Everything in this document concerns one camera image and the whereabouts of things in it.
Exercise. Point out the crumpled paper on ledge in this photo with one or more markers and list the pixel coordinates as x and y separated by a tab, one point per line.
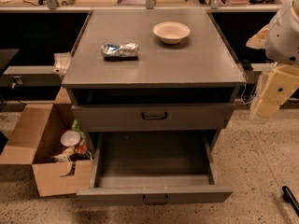
61	63

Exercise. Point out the white paper bowl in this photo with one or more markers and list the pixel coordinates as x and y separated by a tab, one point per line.
171	32

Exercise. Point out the grey drawer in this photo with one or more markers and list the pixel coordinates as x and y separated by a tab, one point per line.
153	168
131	118

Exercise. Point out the brown cardboard box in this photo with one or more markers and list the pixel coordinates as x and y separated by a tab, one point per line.
37	137

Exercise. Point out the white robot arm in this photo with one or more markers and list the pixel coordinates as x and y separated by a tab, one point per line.
280	40

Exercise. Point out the colourful snack packages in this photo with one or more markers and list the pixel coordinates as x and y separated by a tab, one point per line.
78	152

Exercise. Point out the black rod on floor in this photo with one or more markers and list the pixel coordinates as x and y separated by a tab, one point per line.
289	197

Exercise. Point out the crumpled silver chip bag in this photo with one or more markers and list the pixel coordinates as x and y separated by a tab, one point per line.
122	51

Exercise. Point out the grey drawer cabinet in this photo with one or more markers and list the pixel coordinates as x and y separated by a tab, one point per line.
198	70

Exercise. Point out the white cup in box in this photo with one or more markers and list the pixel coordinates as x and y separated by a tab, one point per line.
70	138

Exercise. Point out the grey top drawer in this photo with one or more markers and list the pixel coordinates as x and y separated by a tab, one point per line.
131	118

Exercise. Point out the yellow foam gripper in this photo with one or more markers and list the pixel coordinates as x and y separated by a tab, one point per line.
284	36

